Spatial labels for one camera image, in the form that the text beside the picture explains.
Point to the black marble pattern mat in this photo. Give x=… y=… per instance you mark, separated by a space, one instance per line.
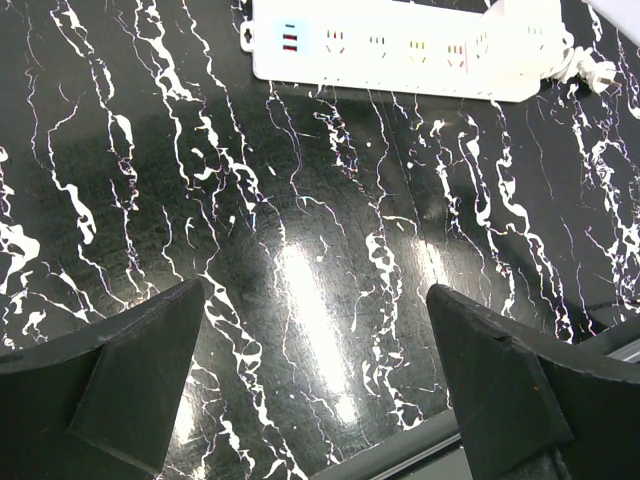
x=138 y=150

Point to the white grey plug adapter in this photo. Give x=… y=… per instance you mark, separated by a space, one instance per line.
x=514 y=39

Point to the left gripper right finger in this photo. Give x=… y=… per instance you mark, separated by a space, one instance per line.
x=530 y=406

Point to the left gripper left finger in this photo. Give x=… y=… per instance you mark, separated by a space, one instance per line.
x=101 y=402

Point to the white multicolour power strip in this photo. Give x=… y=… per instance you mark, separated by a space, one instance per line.
x=395 y=46

